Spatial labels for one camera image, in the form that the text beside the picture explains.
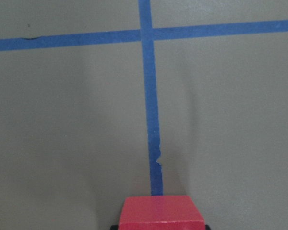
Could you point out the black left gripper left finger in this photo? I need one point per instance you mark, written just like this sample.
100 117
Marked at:
114 227

